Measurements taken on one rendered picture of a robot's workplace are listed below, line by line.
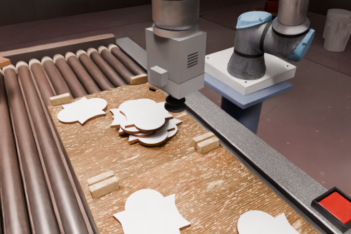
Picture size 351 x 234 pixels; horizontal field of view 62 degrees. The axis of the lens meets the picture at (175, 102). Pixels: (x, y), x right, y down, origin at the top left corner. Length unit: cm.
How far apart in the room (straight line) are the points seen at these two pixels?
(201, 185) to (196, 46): 32
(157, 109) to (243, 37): 46
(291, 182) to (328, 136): 185
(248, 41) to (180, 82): 64
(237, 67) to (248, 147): 42
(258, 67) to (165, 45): 71
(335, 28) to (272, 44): 318
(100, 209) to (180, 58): 35
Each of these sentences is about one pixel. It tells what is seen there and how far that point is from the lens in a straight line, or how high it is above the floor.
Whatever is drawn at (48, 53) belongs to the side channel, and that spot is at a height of 93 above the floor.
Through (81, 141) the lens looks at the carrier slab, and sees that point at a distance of 81.
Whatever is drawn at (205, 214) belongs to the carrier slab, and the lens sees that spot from 62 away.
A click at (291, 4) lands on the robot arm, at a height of 121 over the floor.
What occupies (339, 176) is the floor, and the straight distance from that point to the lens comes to 225.
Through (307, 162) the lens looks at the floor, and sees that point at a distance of 226.
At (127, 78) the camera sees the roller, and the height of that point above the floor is 91.
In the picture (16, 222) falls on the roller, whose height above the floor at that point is 92.
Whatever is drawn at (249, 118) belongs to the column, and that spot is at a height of 74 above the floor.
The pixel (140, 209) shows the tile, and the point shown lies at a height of 95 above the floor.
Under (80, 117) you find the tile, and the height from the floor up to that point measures 95.
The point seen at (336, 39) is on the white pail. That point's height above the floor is 16.
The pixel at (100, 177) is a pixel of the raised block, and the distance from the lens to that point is 66.
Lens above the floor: 143
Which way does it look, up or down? 32 degrees down
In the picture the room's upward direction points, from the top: straight up
